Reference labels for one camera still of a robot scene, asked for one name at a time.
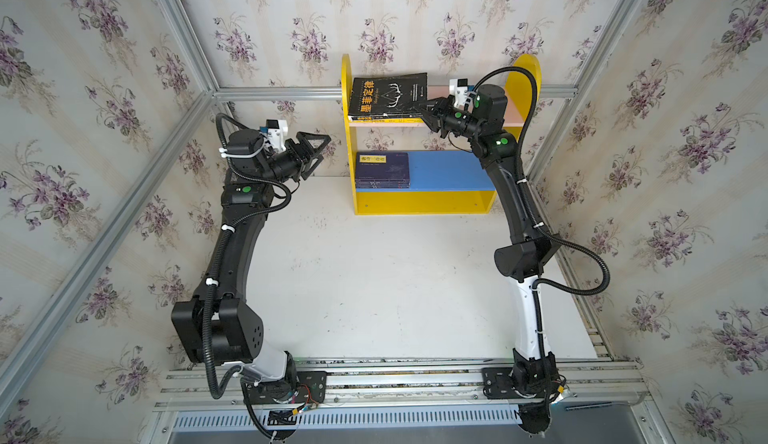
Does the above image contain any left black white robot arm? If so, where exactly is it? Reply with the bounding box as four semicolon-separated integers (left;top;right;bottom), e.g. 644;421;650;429
171;129;331;398

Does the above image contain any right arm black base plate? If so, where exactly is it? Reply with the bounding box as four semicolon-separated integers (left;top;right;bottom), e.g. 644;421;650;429
481;363;565;402

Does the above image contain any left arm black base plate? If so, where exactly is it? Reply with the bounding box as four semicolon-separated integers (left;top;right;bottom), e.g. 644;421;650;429
245;371;328;405

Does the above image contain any navy book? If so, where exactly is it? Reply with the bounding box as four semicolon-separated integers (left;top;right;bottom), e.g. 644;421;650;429
355;181;410;187
355;186;410;192
355;176;410;183

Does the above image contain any dark blue text-covered book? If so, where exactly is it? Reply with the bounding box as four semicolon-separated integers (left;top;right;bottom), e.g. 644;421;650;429
355;152;410;181

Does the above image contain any yellow paperback book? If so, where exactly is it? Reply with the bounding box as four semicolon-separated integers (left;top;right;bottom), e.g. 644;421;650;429
347;117;424;128

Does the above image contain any black paperback book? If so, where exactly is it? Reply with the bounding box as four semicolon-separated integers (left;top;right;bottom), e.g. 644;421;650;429
348;73;428;121

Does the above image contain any aluminium mounting rail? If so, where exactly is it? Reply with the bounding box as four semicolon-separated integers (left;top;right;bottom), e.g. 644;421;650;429
150;359;650;412

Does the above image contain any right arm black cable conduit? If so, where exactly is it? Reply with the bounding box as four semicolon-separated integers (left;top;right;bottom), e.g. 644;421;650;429
472;66;611;385

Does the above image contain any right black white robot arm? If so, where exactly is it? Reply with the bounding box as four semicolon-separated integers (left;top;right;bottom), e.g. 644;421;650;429
415;84;559;398

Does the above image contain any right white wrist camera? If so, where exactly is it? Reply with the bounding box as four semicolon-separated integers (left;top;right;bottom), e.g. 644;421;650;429
449;78;474;112

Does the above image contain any white ventilation grille strip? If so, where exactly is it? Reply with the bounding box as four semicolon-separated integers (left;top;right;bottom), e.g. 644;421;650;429
172;404;522;433

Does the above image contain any yellow pink blue bookshelf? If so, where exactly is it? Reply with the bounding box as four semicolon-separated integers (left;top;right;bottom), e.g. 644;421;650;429
341;55;536;216

